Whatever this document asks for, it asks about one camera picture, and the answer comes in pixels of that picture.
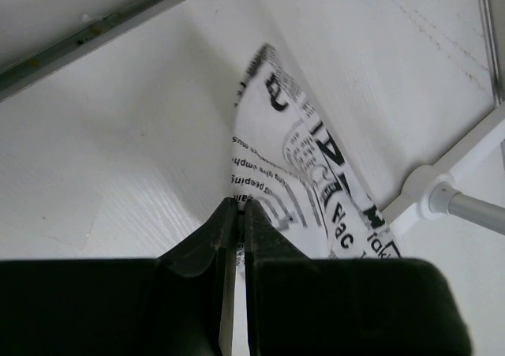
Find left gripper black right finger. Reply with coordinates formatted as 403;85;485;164
244;200;472;355

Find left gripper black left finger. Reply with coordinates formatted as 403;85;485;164
1;198;238;355

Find white metal clothes rack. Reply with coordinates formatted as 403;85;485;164
383;0;504;236

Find black white newspaper print trousers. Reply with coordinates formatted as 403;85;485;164
231;44;400;259

